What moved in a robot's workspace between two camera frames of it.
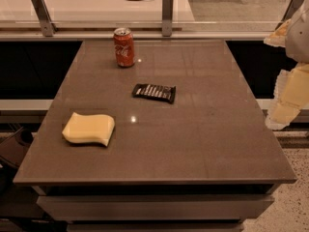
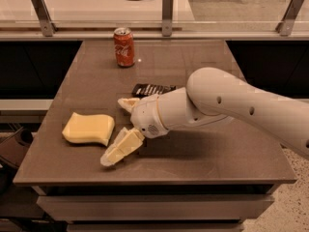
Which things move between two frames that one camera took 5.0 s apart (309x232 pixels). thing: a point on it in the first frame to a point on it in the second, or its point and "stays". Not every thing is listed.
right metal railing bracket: x=292 y=9 stays
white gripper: x=298 y=39 to x=146 y=115
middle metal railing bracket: x=167 y=14 stays
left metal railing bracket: x=47 y=26 stays
